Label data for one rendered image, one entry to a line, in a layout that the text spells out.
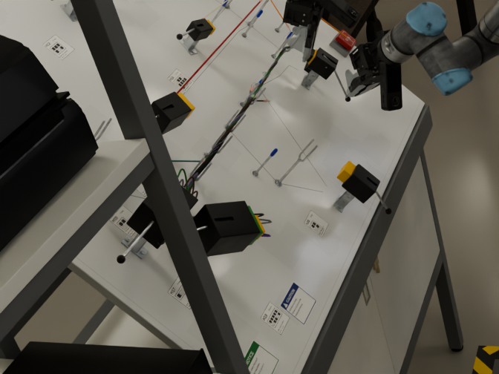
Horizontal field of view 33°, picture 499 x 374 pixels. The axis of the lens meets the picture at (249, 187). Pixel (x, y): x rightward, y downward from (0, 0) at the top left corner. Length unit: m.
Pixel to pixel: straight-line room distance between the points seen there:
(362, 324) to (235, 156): 0.48
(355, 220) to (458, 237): 1.51
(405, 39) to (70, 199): 1.03
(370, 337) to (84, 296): 1.98
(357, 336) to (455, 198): 1.77
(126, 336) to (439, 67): 0.90
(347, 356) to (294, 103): 0.60
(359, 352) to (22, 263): 1.13
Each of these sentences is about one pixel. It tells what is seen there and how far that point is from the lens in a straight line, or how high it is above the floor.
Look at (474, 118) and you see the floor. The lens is 4.19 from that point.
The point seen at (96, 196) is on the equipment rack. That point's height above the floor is 1.45.
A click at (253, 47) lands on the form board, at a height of 1.22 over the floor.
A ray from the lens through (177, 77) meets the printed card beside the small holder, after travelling 1.82.
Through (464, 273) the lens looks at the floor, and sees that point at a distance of 3.13.
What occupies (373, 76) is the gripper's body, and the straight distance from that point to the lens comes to 1.95.
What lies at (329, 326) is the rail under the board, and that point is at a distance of 1.62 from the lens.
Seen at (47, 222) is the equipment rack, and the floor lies 1.46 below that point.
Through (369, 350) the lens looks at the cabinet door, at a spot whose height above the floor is 0.60.
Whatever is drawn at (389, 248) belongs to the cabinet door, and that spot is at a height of 0.69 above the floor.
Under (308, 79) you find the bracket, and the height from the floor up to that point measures 1.11.
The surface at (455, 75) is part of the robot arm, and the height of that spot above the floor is 1.14.
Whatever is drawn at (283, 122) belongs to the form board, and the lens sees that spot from 1.91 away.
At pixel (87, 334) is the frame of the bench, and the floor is 0.80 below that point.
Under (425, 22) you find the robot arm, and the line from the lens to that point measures 1.79.
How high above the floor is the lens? 1.85
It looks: 27 degrees down
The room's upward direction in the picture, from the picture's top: 18 degrees counter-clockwise
